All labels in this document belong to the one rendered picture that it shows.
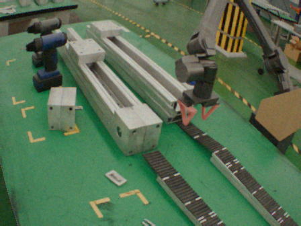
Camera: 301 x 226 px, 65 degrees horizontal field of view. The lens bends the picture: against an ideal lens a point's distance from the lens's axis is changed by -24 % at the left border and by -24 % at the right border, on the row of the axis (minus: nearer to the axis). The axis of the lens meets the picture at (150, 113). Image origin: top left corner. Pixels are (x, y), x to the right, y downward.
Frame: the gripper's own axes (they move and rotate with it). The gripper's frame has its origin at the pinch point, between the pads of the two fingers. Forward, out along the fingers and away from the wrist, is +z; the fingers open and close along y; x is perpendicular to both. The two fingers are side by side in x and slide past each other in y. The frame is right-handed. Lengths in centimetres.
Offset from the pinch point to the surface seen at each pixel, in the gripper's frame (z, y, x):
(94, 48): -6.9, 14.7, -44.4
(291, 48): 60, -465, -177
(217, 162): 4.6, 1.7, 15.5
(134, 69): -2.0, 3.8, -30.6
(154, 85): -2.8, 4.0, -17.3
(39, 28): -14, 36, -63
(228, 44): 66, -257, -194
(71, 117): 0.4, 34.5, -14.1
